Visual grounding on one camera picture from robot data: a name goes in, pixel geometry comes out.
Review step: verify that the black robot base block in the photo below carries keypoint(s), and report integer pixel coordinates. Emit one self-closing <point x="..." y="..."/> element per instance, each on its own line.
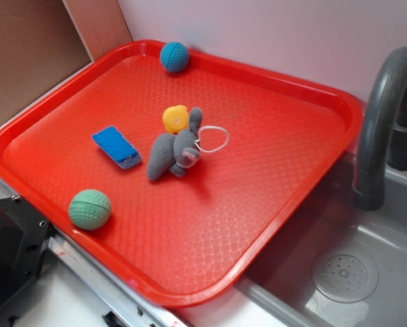
<point x="24" y="235"/>

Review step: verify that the gray plush animal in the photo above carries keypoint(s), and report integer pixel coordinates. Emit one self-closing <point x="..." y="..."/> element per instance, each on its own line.
<point x="177" y="153"/>

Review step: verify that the red plastic tray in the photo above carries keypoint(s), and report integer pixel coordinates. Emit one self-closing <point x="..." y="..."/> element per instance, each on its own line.
<point x="178" y="241"/>

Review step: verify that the yellow rubber toy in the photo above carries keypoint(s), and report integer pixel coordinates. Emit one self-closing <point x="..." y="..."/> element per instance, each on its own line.
<point x="176" y="119"/>

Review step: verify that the blue sponge block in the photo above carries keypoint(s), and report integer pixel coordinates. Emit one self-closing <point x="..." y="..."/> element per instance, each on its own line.
<point x="117" y="147"/>

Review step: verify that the blue dimpled ball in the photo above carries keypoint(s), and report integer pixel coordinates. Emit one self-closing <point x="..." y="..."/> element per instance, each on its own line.
<point x="174" y="57"/>

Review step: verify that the green dimpled ball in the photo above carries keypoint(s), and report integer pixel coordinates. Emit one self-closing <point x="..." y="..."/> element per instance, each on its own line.
<point x="90" y="209"/>

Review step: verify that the gray plastic sink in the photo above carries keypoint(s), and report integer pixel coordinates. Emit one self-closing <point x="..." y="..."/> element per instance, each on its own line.
<point x="280" y="280"/>

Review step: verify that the gray curved faucet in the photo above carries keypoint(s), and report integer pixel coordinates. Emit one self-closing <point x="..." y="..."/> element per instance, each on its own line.
<point x="383" y="139"/>

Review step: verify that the sink drain strainer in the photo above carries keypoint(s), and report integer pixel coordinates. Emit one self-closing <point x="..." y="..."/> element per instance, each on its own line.
<point x="345" y="275"/>

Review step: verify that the brown cardboard panel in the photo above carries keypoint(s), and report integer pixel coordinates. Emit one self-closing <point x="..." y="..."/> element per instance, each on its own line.
<point x="42" y="43"/>

